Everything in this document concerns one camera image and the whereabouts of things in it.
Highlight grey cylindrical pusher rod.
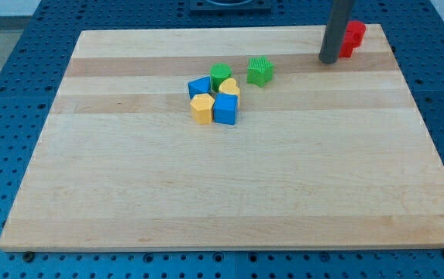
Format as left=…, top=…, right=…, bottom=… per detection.
left=318, top=0, right=355, bottom=64

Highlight red circle block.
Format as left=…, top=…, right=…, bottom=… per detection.
left=346, top=20, right=367, bottom=48

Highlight yellow heart block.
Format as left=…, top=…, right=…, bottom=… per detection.
left=219, top=77, right=241, bottom=105

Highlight green circle block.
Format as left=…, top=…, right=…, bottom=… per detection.
left=209, top=63, right=232, bottom=92

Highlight yellow hexagon block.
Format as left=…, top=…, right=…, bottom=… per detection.
left=190, top=93, right=215, bottom=124

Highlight green star block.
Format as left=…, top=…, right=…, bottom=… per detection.
left=246, top=56, right=274, bottom=88

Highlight wooden board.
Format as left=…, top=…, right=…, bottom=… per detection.
left=0, top=24, right=444, bottom=252

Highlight blue cube block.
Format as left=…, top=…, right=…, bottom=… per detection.
left=213, top=93, right=238, bottom=125

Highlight blue triangle block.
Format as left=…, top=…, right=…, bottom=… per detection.
left=188, top=76, right=211, bottom=99

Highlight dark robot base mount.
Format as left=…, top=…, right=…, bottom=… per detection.
left=187, top=0, right=272, bottom=13

